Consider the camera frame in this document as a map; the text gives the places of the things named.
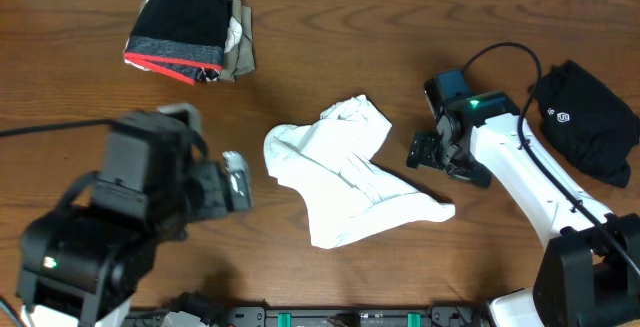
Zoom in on white t-shirt pixel print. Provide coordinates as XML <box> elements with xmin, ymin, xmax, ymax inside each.
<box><xmin>263</xmin><ymin>95</ymin><xmax>456</xmax><ymax>249</ymax></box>

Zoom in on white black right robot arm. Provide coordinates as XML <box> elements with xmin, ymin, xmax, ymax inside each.
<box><xmin>407</xmin><ymin>92</ymin><xmax>639</xmax><ymax>327</ymax></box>

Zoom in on black folded garment pink trim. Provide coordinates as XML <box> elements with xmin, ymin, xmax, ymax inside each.
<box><xmin>123</xmin><ymin>0</ymin><xmax>233</xmax><ymax>86</ymax></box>

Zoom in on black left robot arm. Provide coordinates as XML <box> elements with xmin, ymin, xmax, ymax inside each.
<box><xmin>17</xmin><ymin>111</ymin><xmax>252</xmax><ymax>326</ymax></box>

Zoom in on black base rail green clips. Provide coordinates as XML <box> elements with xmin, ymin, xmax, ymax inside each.
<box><xmin>119</xmin><ymin>291</ymin><xmax>501</xmax><ymax>327</ymax></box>

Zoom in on black t-shirt white logo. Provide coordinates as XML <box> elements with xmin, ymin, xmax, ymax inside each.
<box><xmin>529</xmin><ymin>60</ymin><xmax>639</xmax><ymax>188</ymax></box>

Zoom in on olive grey folded garment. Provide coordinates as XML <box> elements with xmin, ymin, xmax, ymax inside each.
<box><xmin>218</xmin><ymin>0</ymin><xmax>255</xmax><ymax>82</ymax></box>

